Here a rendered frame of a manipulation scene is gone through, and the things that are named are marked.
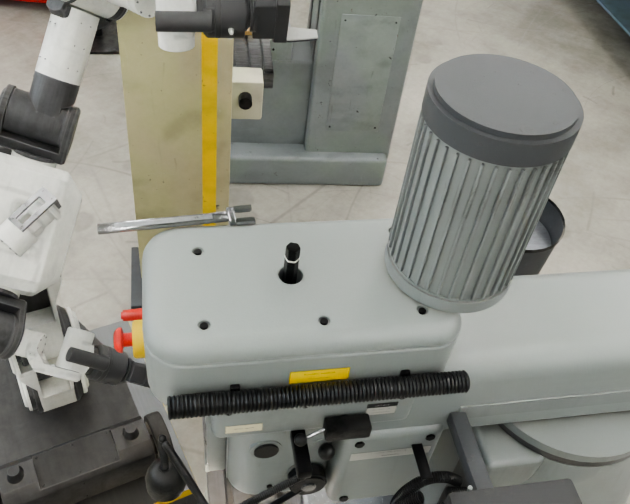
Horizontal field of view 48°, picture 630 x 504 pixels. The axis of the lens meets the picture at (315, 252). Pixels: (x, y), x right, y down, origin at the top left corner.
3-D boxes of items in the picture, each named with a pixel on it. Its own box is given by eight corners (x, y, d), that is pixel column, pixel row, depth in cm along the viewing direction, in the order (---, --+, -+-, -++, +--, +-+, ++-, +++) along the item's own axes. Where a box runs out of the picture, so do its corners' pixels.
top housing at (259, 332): (148, 420, 105) (141, 356, 94) (146, 289, 123) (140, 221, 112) (447, 393, 114) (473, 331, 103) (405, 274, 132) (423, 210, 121)
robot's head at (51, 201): (12, 225, 136) (1, 213, 129) (45, 194, 138) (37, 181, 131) (36, 247, 136) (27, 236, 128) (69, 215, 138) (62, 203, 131)
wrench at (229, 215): (98, 239, 108) (97, 235, 107) (96, 222, 110) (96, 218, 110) (255, 223, 114) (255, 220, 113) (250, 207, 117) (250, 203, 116)
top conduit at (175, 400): (168, 425, 100) (167, 411, 98) (167, 400, 103) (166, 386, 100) (466, 397, 109) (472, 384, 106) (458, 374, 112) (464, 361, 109)
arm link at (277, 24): (286, 59, 131) (221, 58, 129) (282, 20, 135) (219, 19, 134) (292, 7, 120) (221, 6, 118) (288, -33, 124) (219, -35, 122)
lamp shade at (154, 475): (139, 478, 131) (136, 461, 127) (174, 458, 134) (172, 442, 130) (157, 509, 127) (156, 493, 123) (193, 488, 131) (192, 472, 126)
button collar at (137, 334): (134, 366, 111) (131, 342, 107) (134, 336, 116) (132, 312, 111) (147, 365, 112) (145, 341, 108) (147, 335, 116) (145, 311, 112)
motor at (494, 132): (402, 319, 103) (456, 140, 81) (371, 225, 117) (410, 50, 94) (528, 310, 107) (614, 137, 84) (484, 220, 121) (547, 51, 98)
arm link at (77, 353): (91, 380, 175) (47, 369, 168) (104, 338, 178) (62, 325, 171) (110, 385, 166) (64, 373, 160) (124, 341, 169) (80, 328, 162)
